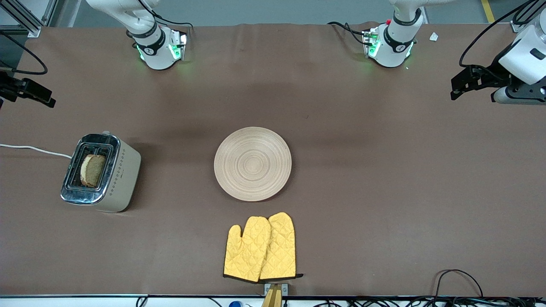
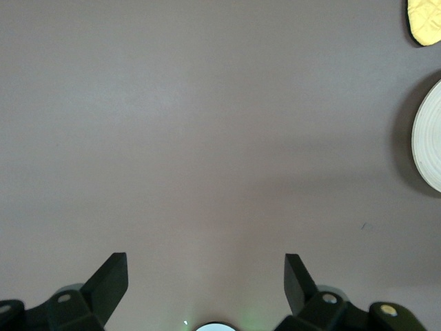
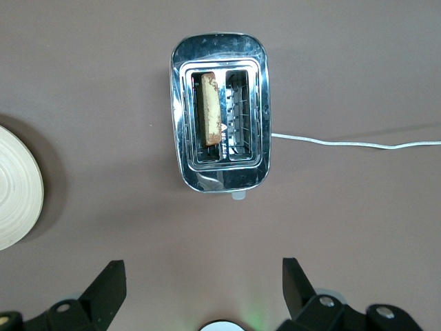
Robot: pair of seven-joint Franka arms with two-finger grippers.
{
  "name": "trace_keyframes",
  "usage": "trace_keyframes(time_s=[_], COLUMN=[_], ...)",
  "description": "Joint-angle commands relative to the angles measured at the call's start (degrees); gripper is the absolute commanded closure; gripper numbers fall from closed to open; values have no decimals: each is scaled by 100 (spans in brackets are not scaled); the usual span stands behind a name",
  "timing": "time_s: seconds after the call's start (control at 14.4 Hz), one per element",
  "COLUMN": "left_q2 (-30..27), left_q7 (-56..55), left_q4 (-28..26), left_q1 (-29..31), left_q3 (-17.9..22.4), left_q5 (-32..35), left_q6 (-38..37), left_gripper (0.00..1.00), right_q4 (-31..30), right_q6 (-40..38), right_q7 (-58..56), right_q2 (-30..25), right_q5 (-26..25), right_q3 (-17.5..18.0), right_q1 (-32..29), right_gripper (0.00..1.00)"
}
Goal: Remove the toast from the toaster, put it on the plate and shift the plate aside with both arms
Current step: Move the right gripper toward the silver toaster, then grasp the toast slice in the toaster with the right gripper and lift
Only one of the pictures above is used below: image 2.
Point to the light wooden round plate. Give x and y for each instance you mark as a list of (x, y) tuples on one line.
[(430, 138)]

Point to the yellow quilted oven mitt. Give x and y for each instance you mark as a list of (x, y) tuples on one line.
[(427, 24)]

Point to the brown table cover sheet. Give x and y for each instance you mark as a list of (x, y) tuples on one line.
[(206, 103)]

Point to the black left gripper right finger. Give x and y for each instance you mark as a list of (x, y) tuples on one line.
[(303, 300)]

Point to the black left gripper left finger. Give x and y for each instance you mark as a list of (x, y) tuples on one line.
[(103, 296)]

